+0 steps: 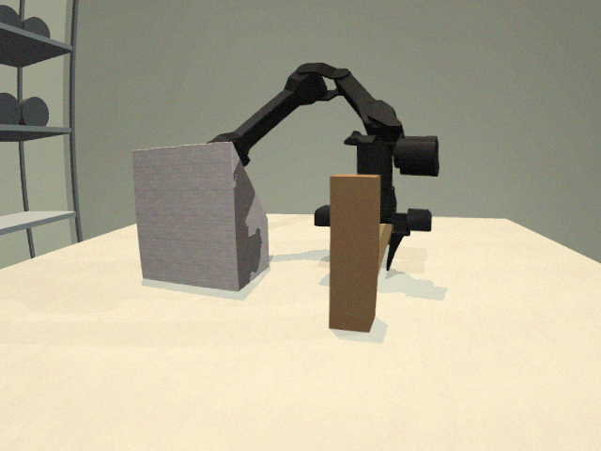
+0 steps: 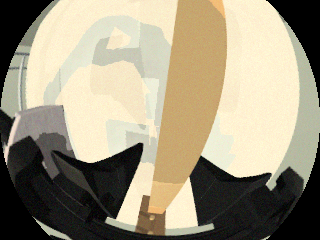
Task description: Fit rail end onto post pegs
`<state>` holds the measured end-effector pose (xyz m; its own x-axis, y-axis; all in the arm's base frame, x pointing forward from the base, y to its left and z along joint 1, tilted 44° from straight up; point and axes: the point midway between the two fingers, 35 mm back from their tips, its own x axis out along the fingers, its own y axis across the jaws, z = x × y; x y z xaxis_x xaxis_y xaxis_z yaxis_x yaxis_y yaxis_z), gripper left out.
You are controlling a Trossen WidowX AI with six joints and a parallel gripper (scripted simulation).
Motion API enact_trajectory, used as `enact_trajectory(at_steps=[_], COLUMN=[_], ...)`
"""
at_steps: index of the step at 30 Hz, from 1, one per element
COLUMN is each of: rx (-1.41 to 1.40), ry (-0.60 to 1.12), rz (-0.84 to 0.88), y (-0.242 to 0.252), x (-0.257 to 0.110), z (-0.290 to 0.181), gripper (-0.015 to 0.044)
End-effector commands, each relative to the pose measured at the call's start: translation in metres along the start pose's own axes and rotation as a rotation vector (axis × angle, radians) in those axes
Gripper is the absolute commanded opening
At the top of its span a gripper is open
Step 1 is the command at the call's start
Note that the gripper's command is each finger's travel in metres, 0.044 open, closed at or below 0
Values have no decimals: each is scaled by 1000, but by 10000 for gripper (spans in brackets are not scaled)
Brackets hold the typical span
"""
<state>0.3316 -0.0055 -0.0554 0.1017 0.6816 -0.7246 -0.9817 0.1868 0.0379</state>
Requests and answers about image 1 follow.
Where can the long tan wooden rail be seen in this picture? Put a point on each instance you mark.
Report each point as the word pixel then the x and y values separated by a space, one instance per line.
pixel 384 235

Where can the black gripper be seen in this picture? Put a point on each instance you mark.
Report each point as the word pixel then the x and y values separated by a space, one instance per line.
pixel 415 220

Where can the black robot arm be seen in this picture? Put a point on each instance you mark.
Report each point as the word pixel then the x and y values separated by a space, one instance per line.
pixel 376 152

